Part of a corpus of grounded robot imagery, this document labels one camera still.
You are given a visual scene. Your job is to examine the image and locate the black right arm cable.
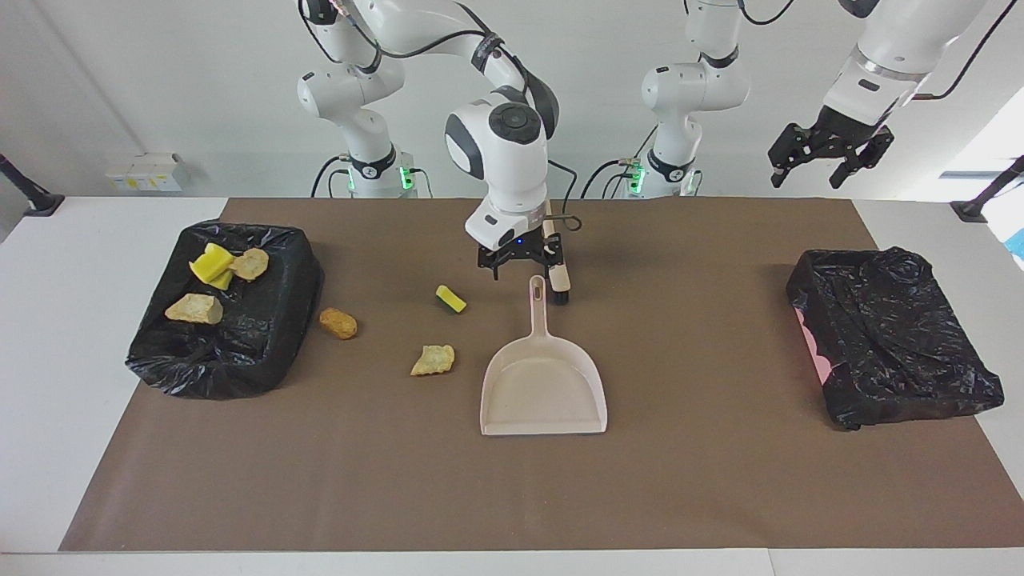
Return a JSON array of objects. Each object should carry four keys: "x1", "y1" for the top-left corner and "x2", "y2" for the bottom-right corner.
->
[{"x1": 298, "y1": 0, "x2": 582, "y2": 233}]

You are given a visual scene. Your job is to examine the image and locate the black bagged tall bin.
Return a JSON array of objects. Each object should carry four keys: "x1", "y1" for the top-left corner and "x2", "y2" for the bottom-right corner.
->
[{"x1": 125, "y1": 221, "x2": 326, "y2": 401}]

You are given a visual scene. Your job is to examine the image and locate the black bagged pink bin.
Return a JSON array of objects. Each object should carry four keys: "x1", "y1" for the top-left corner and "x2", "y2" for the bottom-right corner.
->
[{"x1": 786, "y1": 246, "x2": 1006, "y2": 431}]

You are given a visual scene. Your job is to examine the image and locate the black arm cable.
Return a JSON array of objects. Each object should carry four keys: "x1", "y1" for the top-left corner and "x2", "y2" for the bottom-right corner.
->
[
  {"x1": 298, "y1": 0, "x2": 582, "y2": 233},
  {"x1": 740, "y1": 0, "x2": 1017, "y2": 101}
]

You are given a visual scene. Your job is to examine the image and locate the rounded pale foam chunk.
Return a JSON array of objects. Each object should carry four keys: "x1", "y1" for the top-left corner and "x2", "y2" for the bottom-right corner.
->
[{"x1": 230, "y1": 247, "x2": 270, "y2": 282}]

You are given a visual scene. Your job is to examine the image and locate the orange-brown foam nugget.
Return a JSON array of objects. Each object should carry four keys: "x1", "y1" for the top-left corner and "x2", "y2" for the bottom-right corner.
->
[{"x1": 318, "y1": 307, "x2": 358, "y2": 340}]

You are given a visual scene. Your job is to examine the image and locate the white wall socket box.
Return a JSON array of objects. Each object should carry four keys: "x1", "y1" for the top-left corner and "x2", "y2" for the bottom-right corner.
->
[{"x1": 106, "y1": 153, "x2": 183, "y2": 193}]

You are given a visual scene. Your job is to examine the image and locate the jagged pale foam chunk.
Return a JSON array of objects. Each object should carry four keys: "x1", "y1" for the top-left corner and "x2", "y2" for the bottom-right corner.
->
[{"x1": 410, "y1": 344, "x2": 456, "y2": 378}]

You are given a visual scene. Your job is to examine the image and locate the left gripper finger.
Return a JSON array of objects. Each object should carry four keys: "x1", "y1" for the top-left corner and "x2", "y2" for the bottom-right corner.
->
[
  {"x1": 769, "y1": 122, "x2": 813, "y2": 190},
  {"x1": 829, "y1": 148, "x2": 877, "y2": 190}
]

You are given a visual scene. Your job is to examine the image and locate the beige plastic dustpan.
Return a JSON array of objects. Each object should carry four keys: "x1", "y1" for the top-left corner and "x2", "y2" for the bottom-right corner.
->
[{"x1": 479, "y1": 275, "x2": 609, "y2": 437}]

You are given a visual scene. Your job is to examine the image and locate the black base cable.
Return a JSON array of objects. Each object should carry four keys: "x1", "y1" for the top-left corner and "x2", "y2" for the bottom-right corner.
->
[
  {"x1": 310, "y1": 154, "x2": 357, "y2": 198},
  {"x1": 581, "y1": 120, "x2": 665, "y2": 199}
]

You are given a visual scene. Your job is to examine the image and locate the beige brush with black bristles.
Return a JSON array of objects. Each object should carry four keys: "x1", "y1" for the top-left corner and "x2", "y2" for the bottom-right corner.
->
[{"x1": 541, "y1": 210, "x2": 571, "y2": 306}]

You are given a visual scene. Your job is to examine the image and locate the brown table mat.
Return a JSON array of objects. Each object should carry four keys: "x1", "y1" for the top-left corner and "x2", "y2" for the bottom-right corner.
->
[{"x1": 58, "y1": 198, "x2": 1024, "y2": 553}]

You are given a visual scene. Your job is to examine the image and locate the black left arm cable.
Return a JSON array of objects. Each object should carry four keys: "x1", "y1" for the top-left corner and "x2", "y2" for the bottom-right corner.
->
[{"x1": 740, "y1": 0, "x2": 1017, "y2": 101}]

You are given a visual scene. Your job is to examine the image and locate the blocky pale foam chunk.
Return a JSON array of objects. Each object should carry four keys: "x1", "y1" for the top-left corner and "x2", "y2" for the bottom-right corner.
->
[{"x1": 165, "y1": 293, "x2": 225, "y2": 326}]

